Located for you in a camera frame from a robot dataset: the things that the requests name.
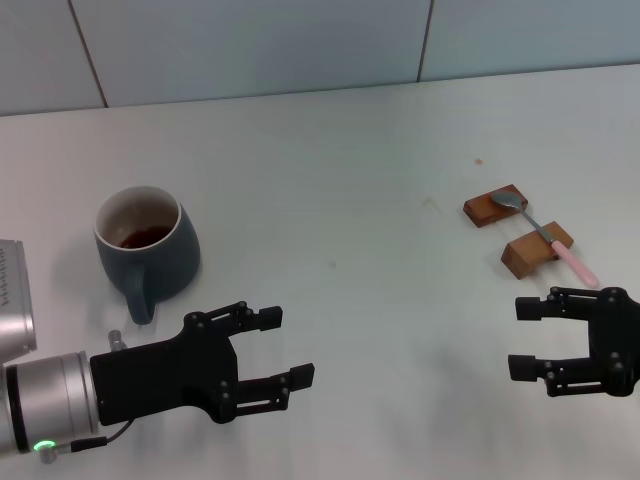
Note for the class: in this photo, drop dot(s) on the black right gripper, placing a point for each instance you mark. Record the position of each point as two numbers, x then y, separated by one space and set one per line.
617 335

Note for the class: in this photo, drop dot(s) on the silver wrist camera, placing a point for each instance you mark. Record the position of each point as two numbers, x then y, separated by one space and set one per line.
15 310

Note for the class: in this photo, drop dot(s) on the arched brown wooden block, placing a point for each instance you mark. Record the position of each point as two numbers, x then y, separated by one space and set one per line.
520 255

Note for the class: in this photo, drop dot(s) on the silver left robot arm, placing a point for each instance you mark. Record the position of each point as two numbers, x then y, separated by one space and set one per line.
45 395

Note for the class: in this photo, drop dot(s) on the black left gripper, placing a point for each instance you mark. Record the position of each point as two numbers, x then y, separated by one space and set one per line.
160 375

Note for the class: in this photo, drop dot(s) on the flat brown wooden block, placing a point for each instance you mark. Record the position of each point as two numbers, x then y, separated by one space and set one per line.
482 210

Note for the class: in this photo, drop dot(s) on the grey ceramic cup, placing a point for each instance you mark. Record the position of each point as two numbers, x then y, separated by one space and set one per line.
175 260

